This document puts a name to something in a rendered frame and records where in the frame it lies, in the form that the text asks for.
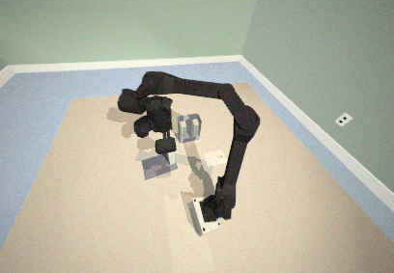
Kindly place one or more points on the grey open bin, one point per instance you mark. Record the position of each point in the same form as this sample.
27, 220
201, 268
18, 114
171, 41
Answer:
188, 120

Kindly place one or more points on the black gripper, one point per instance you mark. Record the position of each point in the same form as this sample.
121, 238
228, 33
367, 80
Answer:
167, 144

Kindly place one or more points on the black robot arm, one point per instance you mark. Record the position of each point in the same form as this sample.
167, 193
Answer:
246, 123

